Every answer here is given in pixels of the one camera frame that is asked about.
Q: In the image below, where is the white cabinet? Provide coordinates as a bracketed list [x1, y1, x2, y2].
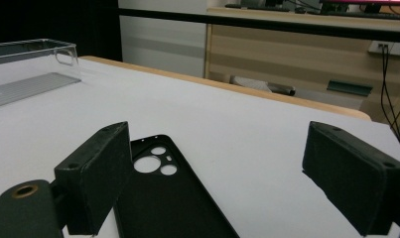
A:
[117, 0, 208, 78]

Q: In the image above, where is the black phone case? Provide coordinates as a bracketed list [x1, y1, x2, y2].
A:
[112, 134, 240, 238]

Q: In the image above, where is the black horizontal frame bar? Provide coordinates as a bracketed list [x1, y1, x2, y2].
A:
[117, 8, 400, 44]

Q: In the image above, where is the clear plastic tray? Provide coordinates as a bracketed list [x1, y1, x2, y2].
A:
[0, 38, 82, 110]

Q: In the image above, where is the green drawer handle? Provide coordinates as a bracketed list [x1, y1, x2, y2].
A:
[326, 79, 374, 97]

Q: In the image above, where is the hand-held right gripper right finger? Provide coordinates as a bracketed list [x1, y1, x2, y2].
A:
[301, 120, 400, 237]

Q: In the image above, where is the black curtain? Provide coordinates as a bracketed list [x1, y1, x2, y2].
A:
[0, 0, 123, 62]

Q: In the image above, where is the white power strip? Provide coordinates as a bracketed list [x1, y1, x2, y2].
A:
[367, 40, 400, 58]

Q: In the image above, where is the light wooden desk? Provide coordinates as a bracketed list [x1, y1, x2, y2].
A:
[203, 6, 400, 123]

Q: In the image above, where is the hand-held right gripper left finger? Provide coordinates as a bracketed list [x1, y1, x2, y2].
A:
[54, 121, 134, 236]

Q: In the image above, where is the black keyboard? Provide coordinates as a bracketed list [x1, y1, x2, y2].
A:
[224, 3, 290, 12]

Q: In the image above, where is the black power cable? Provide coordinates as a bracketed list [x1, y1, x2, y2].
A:
[379, 44, 400, 157]
[383, 44, 400, 140]

